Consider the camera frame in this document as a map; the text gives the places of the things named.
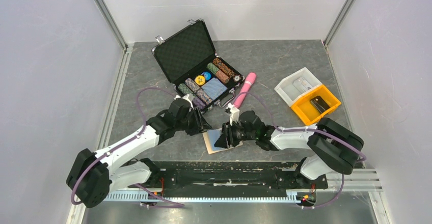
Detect green purple chip stack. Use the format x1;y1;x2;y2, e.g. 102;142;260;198
178;83;206;110

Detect orange black chip stack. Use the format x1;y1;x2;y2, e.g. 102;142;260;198
212;58;235;78

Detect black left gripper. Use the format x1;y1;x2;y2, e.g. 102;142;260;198
175;106;212;136

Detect green red chip stack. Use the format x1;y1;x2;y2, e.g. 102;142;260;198
206;63;230;84

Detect pink cylindrical device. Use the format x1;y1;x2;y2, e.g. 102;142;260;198
233;72;256;109

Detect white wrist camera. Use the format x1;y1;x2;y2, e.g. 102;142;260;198
174;94;194;108
225;103;240;125

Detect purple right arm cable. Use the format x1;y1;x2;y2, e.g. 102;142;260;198
234;91;367;210

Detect silver blue credit card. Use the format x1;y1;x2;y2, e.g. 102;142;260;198
206;128;224;151

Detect blue playing card deck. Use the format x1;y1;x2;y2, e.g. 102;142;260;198
201;81;227;101

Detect black poker chip case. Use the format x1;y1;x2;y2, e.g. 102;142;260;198
152;19;245;113

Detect white card in white bin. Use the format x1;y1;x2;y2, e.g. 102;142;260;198
293;77;313;93

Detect white plastic bin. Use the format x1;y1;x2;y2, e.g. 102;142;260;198
274;67;322;107

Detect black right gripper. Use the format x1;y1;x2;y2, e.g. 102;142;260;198
214;120;257;149

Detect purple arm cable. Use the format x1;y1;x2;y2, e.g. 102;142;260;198
234;91;367;210
70;87;186;209

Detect black card in yellow bin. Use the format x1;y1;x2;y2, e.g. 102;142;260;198
310;96;330;114

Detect loose black white chips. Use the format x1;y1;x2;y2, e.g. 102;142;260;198
233;75;244;82

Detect yellow plastic bin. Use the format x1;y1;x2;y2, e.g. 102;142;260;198
290;85;342;126

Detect blue orange chip stack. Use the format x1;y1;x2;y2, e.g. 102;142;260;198
184;78;213;105

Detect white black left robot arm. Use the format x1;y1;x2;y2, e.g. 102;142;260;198
66;97;212;208

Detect blue dealer button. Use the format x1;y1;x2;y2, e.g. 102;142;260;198
201;72;212;81

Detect white slotted cable duct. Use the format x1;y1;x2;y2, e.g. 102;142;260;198
104;189;301;204

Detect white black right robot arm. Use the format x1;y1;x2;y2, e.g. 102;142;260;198
208;109;366;187

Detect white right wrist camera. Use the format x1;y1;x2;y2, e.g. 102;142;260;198
225;103;240;125

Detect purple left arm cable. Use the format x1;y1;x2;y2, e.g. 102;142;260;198
70;87;186;209

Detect beige leather card holder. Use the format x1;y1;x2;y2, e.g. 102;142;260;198
202;128;244;155

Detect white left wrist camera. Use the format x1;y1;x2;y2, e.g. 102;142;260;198
174;94;194;108

